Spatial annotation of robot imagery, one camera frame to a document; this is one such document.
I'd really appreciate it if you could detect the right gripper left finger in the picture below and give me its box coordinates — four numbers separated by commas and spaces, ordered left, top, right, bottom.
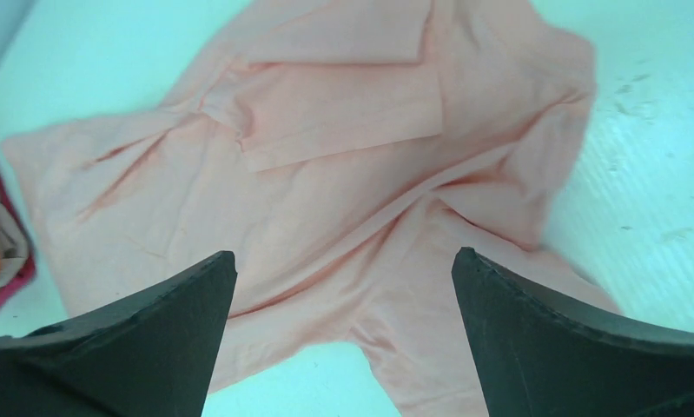
0, 251, 237, 417

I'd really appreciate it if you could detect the pink t-shirt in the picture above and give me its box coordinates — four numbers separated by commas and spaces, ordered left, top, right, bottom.
3, 0, 615, 416

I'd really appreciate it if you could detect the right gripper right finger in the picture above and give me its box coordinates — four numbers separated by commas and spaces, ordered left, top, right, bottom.
452, 248, 694, 416

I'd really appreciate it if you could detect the patterned folded t-shirt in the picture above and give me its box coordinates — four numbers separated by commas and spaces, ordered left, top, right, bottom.
0, 191, 30, 290

